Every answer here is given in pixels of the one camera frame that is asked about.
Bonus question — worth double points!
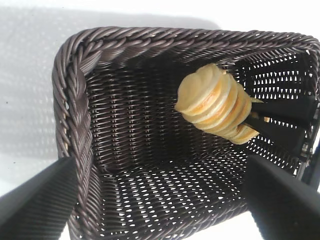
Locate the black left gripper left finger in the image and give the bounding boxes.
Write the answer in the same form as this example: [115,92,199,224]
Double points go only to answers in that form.
[0,155,79,240]

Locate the long striped bread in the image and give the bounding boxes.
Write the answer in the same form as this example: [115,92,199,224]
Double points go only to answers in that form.
[174,62,265,146]

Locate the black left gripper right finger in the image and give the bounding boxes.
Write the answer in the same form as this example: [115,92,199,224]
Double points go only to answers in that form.
[240,154,320,240]

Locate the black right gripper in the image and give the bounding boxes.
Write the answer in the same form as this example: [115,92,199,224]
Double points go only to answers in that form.
[245,95,320,187]

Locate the dark brown wicker basket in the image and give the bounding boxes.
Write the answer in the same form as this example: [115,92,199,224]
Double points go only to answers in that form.
[51,26,320,240]

